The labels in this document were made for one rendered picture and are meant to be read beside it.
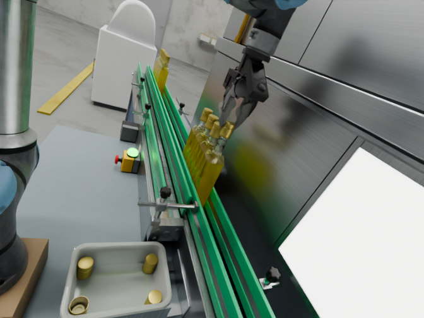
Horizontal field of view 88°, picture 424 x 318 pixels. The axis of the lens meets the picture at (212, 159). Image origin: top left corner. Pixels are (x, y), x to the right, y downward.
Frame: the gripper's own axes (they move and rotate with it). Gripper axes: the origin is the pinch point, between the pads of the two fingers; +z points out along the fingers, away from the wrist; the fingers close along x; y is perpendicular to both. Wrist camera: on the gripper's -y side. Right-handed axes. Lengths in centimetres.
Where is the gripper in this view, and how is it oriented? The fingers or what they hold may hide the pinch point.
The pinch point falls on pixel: (229, 125)
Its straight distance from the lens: 63.6
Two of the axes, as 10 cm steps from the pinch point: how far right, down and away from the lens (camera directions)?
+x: -8.8, -1.5, -4.4
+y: -2.9, -5.6, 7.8
